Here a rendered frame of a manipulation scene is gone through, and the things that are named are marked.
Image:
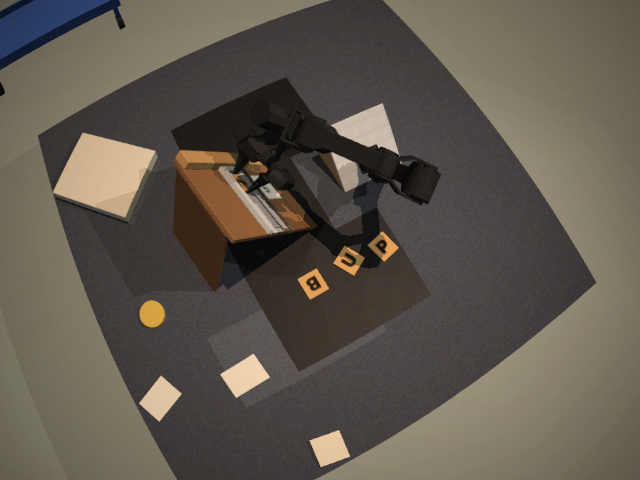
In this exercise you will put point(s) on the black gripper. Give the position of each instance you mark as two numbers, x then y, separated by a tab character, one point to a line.
279	178

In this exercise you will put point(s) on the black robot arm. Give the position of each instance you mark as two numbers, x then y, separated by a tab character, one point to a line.
418	181

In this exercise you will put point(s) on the grey paper ticket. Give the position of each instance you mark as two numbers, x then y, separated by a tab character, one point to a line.
268	189

